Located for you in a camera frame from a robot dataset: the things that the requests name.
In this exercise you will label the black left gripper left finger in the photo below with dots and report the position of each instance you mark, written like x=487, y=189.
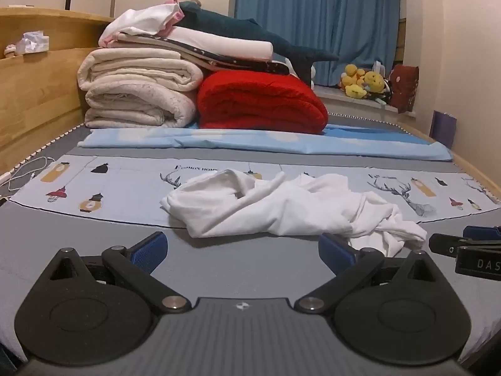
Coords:
x=88, y=310

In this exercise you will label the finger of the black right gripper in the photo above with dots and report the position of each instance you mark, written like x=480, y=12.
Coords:
x=448, y=245

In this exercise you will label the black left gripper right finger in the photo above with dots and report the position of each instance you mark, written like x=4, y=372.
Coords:
x=394, y=310

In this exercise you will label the white t-shirt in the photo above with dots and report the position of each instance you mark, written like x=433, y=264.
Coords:
x=233, y=203

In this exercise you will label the white folded clothes stack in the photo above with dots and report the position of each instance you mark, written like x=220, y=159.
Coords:
x=159, y=26

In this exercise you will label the purple box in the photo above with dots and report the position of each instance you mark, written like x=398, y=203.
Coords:
x=443, y=128

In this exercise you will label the printed grey bed sheet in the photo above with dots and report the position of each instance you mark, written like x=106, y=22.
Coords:
x=105, y=197

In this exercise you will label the dark red bag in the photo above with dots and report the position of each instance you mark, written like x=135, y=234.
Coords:
x=404, y=81

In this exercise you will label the light blue folded sheet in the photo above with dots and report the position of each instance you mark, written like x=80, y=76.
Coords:
x=333, y=140

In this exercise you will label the yellow plush toys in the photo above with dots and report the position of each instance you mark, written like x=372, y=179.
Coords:
x=359, y=83

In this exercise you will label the wooden headboard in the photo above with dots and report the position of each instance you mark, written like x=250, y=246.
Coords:
x=40, y=99

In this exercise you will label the cream folded quilt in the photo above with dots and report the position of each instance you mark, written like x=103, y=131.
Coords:
x=138, y=87

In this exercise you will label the red folded blanket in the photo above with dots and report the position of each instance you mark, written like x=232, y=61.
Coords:
x=243, y=99

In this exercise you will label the blue curtain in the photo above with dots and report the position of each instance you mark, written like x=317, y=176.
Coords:
x=360, y=32

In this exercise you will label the tissue pack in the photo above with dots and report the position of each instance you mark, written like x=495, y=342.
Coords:
x=32, y=42

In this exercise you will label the dark teal shark plush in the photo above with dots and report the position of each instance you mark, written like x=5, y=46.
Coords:
x=301, y=58

